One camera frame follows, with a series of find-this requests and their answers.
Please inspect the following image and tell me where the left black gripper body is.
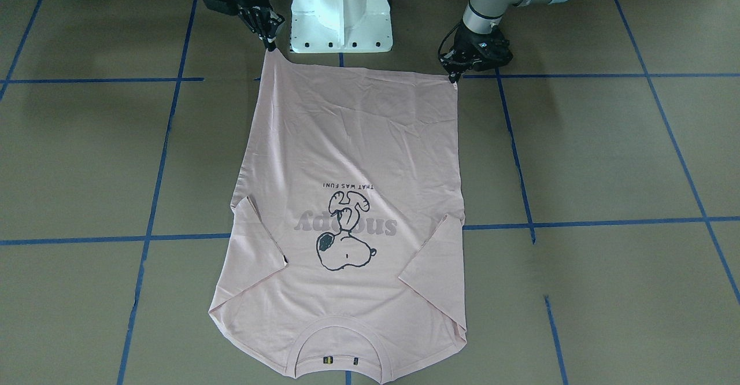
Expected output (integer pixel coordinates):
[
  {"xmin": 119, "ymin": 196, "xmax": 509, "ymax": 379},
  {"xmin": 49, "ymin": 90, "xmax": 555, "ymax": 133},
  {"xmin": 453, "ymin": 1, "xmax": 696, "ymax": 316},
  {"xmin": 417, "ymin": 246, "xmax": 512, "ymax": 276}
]
[{"xmin": 438, "ymin": 24, "xmax": 513, "ymax": 73}]

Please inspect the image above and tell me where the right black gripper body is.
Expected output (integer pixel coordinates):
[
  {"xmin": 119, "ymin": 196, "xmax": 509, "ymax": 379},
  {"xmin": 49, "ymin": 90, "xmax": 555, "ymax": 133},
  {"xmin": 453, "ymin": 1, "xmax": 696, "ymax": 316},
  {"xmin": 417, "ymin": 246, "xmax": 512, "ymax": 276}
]
[{"xmin": 202, "ymin": 0, "xmax": 284, "ymax": 38}]

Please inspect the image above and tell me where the pink Snoopy t-shirt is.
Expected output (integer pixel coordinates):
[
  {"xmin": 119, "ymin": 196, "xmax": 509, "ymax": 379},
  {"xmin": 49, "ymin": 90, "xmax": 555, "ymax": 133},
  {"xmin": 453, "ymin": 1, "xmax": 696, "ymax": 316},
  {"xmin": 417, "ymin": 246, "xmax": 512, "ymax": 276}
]
[{"xmin": 209, "ymin": 50, "xmax": 467, "ymax": 384}]

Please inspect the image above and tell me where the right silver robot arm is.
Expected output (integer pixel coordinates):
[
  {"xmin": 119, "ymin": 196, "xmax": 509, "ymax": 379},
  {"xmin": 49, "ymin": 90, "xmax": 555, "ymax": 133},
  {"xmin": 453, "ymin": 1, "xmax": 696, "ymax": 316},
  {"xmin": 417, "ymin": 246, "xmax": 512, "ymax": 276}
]
[{"xmin": 202, "ymin": 0, "xmax": 284, "ymax": 51}]

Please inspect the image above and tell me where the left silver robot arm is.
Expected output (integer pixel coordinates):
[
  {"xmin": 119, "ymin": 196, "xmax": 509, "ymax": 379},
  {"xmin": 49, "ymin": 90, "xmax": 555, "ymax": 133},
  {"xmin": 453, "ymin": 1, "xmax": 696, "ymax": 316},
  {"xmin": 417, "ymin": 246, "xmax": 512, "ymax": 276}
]
[{"xmin": 437, "ymin": 0, "xmax": 568, "ymax": 84}]

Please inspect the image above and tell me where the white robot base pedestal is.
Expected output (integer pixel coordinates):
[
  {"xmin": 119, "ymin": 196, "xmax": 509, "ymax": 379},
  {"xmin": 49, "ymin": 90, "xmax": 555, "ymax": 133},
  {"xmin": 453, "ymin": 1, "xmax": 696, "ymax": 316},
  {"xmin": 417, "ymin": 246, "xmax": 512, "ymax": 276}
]
[{"xmin": 289, "ymin": 0, "xmax": 394, "ymax": 54}]

